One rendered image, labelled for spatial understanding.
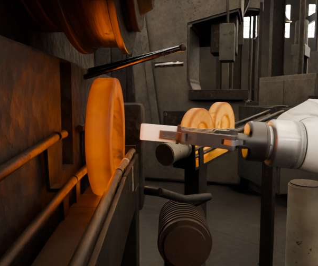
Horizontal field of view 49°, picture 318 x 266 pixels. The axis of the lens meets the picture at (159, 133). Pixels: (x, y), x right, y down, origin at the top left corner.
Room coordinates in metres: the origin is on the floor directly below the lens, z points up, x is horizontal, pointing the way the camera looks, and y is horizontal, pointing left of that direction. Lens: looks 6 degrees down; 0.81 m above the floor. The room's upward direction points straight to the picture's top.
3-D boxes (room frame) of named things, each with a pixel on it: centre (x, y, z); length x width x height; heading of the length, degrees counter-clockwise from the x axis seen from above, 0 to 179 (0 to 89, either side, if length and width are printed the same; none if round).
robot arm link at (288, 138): (0.64, -0.23, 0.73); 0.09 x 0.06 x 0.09; 179
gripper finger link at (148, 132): (0.65, 0.00, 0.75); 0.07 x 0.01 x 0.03; 89
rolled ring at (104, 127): (0.54, 0.08, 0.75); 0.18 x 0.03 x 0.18; 179
